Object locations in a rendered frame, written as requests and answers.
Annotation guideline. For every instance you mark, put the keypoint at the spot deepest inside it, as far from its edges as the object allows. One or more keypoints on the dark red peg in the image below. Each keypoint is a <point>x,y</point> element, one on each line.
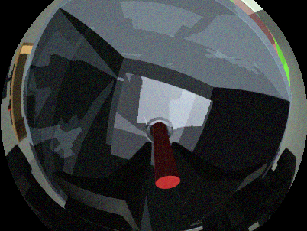
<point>166,175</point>

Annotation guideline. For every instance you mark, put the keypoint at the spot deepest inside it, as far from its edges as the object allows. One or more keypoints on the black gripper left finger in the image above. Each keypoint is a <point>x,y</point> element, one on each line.
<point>123,192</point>

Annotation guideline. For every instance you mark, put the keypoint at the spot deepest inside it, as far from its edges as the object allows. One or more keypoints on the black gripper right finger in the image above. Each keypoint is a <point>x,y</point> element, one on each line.
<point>203,187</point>

